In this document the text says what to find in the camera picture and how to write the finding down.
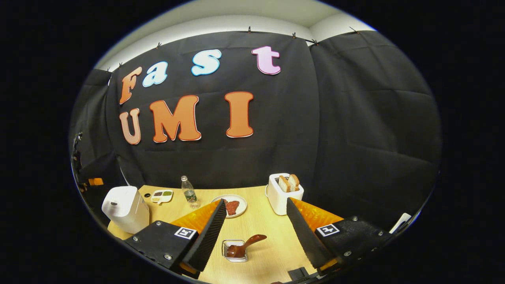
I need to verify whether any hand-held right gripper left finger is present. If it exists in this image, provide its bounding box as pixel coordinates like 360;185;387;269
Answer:
124;198;228;279

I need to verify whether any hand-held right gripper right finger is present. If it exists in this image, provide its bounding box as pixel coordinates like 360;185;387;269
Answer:
286;197;395;277

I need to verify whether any wire chopstick holder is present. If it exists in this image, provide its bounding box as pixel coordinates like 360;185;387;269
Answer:
222;239;249;263

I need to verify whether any brown wooden spoon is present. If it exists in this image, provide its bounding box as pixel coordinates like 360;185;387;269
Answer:
227;234;267;259

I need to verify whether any white rice cooker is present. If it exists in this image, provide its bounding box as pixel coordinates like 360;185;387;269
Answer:
101;185;150;234

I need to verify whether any small black block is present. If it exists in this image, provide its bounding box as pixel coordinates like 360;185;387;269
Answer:
287;267;310;281

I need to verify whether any white toaster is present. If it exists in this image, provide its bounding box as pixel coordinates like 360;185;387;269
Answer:
265;173;305;216

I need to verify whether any clear plastic water bottle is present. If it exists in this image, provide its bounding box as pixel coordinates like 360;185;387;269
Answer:
181;176;200;209

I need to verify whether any white round plate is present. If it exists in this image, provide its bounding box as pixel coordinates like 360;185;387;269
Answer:
211;194;248;219

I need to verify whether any white divided sauce dish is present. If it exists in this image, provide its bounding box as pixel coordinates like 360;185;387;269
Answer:
150;189;174;204

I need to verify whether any white flat object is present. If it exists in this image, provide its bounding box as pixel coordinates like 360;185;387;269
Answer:
390;213;412;234

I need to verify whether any black backdrop cloth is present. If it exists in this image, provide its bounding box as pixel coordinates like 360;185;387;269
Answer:
69;30;441;233

